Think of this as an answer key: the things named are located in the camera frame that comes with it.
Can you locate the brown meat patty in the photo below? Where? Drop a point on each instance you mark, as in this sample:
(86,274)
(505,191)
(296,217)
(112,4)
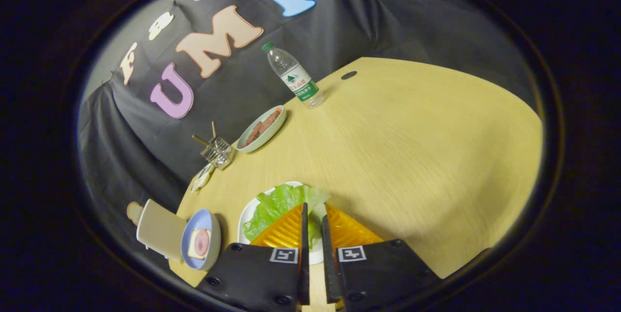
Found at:
(270,120)
(253,134)

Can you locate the light blue round plate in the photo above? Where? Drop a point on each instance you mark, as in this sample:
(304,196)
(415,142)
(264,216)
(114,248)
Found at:
(213,234)

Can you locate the bread slice with ham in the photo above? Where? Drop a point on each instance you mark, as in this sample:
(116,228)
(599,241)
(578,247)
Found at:
(200,243)

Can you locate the white square plate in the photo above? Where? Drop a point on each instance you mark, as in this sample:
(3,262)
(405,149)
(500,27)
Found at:
(245,215)

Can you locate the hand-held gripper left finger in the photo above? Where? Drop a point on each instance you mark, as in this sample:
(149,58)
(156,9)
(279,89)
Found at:
(304,254)

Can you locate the clear plastic water bottle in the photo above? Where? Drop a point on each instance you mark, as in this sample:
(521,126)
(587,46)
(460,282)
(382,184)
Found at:
(293,76)

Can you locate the pale green round plate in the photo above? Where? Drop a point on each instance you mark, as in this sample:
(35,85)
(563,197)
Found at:
(271,130)

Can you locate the brown wooden spoon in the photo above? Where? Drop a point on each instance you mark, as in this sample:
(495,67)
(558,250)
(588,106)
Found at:
(201,140)

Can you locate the green lettuce leaf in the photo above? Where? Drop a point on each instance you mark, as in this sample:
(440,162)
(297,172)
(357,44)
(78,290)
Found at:
(274,205)

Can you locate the cream white toaster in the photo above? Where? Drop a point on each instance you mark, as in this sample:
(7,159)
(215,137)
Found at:
(157,229)

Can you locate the white divided condiment dish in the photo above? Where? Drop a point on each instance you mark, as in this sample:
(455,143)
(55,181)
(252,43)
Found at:
(201,178)

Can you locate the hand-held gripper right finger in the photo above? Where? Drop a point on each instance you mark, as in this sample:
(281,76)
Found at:
(329,263)

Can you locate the black backdrop cloth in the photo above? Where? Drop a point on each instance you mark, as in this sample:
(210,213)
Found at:
(339,25)

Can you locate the light wooden stick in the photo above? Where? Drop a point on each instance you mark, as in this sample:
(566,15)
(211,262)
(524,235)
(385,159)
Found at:
(213,130)

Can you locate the black table grommet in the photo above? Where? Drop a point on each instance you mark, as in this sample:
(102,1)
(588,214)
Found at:
(349,75)

